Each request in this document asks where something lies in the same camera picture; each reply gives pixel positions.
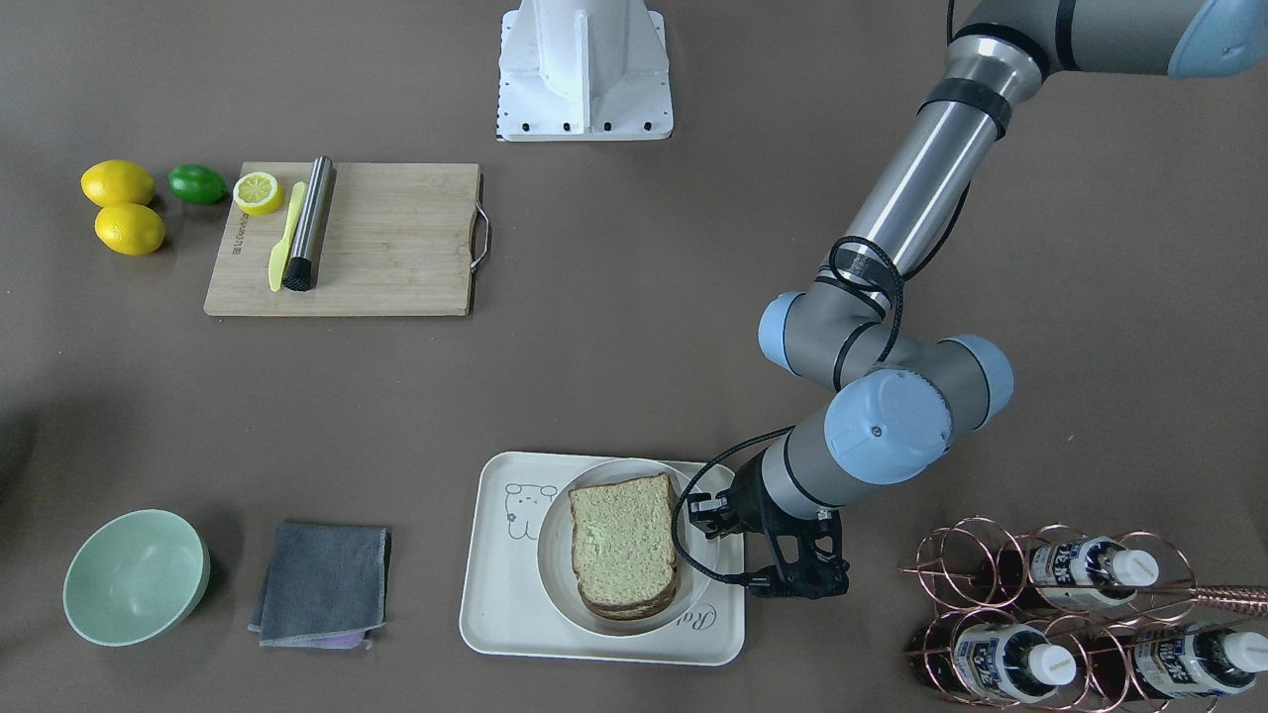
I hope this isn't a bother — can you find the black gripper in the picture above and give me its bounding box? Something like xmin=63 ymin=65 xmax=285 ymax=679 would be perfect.
xmin=686 ymin=450 xmax=793 ymax=539

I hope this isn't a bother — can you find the white round plate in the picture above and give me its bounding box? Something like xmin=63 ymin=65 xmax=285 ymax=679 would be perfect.
xmin=536 ymin=458 xmax=744 ymax=637

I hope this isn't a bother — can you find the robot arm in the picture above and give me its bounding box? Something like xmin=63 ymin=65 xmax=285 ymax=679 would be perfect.
xmin=678 ymin=1 xmax=1265 ymax=542

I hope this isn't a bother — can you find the cream rabbit tray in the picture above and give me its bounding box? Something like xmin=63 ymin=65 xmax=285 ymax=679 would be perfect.
xmin=459 ymin=452 xmax=746 ymax=666

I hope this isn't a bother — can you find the tea bottle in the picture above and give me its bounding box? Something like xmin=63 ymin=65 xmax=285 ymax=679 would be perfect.
xmin=905 ymin=620 xmax=1078 ymax=704
xmin=1087 ymin=623 xmax=1267 ymax=702
xmin=971 ymin=535 xmax=1160 ymax=612

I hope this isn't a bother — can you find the grey folded cloth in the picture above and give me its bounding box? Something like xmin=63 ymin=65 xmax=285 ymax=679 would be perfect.
xmin=249 ymin=521 xmax=392 ymax=650

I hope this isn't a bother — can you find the wooden cutting board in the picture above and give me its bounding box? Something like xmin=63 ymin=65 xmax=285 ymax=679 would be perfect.
xmin=204 ymin=162 xmax=481 ymax=317

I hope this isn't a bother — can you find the steel cylinder tool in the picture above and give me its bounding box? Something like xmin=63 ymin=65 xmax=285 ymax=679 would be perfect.
xmin=281 ymin=154 xmax=337 ymax=291

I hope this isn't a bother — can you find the yellow plastic knife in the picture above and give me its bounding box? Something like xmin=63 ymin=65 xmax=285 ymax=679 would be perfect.
xmin=268 ymin=181 xmax=307 ymax=292

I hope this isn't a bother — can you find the half lemon slice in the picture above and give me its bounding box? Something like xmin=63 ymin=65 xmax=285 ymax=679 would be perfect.
xmin=232 ymin=171 xmax=284 ymax=216

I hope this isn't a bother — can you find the green bowl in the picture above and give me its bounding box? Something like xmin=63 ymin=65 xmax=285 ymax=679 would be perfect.
xmin=62 ymin=509 xmax=210 ymax=647

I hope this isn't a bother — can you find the green lime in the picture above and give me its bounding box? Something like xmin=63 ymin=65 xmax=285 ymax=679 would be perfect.
xmin=167 ymin=162 xmax=228 ymax=206

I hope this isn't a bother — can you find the yellow lemon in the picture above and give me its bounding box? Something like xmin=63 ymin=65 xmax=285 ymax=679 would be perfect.
xmin=80 ymin=159 xmax=156 ymax=207
xmin=94 ymin=203 xmax=166 ymax=255

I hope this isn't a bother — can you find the copper wire bottle rack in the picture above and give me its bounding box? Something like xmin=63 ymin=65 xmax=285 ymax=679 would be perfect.
xmin=907 ymin=516 xmax=1265 ymax=712

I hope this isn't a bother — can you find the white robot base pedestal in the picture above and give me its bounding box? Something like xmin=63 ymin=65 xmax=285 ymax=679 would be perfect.
xmin=495 ymin=1 xmax=675 ymax=142

